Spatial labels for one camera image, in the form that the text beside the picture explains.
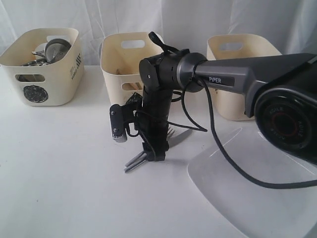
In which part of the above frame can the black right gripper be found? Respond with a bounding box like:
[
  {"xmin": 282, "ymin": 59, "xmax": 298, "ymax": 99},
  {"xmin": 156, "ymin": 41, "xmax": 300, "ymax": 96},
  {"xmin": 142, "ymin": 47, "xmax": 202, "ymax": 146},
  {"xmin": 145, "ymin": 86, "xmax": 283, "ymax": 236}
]
[{"xmin": 137, "ymin": 55, "xmax": 182, "ymax": 161}]

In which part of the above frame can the steel fork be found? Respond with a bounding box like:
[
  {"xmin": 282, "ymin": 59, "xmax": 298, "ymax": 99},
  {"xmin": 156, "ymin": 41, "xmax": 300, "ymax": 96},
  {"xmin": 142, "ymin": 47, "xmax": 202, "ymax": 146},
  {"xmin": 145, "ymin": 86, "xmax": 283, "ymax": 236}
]
[{"xmin": 124, "ymin": 127, "xmax": 175, "ymax": 173}]

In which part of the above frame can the steel table knife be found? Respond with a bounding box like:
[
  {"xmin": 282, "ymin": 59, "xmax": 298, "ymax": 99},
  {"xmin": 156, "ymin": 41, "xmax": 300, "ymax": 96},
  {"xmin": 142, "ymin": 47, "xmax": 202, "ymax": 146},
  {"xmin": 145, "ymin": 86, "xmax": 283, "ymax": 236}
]
[{"xmin": 123, "ymin": 130, "xmax": 193, "ymax": 173}]

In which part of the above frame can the steel mug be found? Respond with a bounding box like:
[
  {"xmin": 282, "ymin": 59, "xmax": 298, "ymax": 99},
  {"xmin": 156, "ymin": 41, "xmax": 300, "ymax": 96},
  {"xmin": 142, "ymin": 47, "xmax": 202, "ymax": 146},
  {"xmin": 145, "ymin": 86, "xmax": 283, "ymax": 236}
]
[
  {"xmin": 44, "ymin": 38, "xmax": 71, "ymax": 63},
  {"xmin": 21, "ymin": 50, "xmax": 47, "ymax": 66}
]

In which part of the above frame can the white ceramic bowl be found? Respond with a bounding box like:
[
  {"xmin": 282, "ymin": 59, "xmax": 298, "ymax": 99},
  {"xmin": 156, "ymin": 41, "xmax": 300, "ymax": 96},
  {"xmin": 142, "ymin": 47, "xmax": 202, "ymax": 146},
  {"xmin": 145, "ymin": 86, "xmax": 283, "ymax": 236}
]
[{"xmin": 32, "ymin": 42, "xmax": 48, "ymax": 60}]

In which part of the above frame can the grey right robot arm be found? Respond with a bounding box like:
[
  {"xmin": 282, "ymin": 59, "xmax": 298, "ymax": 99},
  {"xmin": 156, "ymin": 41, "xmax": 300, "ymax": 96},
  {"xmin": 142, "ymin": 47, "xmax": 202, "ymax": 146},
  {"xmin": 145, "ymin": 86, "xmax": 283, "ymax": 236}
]
[{"xmin": 137, "ymin": 50, "xmax": 317, "ymax": 164}]

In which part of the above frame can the cream bin with square mark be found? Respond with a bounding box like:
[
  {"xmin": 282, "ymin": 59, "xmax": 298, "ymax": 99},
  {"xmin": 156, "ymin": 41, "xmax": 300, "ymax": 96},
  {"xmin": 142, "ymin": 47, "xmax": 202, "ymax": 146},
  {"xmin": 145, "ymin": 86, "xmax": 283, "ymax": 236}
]
[{"xmin": 207, "ymin": 34, "xmax": 281, "ymax": 121}]

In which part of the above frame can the cream bin with triangle mark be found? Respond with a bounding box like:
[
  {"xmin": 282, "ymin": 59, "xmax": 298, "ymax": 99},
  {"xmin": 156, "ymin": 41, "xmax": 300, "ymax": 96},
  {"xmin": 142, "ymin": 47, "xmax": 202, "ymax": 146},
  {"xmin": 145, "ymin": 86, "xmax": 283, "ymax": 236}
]
[{"xmin": 100, "ymin": 32, "xmax": 162, "ymax": 106}]

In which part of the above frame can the cream bin with circle mark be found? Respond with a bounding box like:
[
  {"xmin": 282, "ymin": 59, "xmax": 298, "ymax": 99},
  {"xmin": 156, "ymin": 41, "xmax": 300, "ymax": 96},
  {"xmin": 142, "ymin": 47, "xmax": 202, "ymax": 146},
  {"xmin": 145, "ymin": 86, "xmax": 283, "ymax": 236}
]
[{"xmin": 0, "ymin": 28, "xmax": 84, "ymax": 106}]

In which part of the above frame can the white rectangular plate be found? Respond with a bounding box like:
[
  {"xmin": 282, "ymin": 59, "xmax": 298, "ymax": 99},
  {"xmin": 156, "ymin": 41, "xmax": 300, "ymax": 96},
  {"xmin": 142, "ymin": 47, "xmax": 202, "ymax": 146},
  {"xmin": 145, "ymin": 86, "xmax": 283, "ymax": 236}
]
[{"xmin": 187, "ymin": 127, "xmax": 317, "ymax": 238}]

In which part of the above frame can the white backdrop curtain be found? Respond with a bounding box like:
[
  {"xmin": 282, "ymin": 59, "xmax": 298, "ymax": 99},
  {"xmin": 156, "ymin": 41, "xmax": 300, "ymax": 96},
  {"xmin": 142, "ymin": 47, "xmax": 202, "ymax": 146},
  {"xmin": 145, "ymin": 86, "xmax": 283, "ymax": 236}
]
[{"xmin": 0, "ymin": 0, "xmax": 317, "ymax": 65}]

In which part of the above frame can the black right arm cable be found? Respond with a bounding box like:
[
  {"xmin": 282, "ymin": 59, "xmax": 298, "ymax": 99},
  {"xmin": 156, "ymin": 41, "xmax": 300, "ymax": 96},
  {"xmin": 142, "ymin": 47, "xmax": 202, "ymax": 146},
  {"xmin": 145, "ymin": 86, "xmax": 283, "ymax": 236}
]
[{"xmin": 126, "ymin": 31, "xmax": 317, "ymax": 189}]

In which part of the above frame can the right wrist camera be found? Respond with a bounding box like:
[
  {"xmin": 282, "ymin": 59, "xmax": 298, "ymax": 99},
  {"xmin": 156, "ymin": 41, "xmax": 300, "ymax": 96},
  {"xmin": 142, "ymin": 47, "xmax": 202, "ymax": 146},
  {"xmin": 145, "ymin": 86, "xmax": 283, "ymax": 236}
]
[{"xmin": 109, "ymin": 104, "xmax": 127, "ymax": 143}]

